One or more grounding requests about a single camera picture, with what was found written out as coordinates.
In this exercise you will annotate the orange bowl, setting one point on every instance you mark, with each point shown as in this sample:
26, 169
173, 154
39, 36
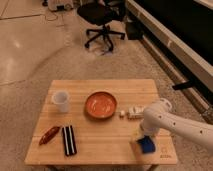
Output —
100, 105

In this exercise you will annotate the red-brown sausage toy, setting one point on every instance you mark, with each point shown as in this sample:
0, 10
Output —
49, 135

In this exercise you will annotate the wooden table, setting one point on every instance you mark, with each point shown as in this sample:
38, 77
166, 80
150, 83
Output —
99, 142

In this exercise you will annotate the black box on floor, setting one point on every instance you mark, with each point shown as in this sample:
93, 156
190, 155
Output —
133, 31

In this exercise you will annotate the white device on floor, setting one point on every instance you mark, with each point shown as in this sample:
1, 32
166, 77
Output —
56, 5

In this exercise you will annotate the white ceramic cup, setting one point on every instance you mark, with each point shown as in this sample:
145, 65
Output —
61, 100

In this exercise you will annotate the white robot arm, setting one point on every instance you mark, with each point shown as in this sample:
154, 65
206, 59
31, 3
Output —
158, 115

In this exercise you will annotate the long white bench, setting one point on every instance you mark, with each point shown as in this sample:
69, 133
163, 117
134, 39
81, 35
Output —
182, 31

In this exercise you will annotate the black office chair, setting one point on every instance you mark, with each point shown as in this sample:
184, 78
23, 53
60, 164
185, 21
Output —
101, 14

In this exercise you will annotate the black striped rectangular block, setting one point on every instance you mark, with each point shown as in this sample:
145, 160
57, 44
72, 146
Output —
69, 140

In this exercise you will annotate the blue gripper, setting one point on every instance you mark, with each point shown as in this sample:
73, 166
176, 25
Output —
146, 144

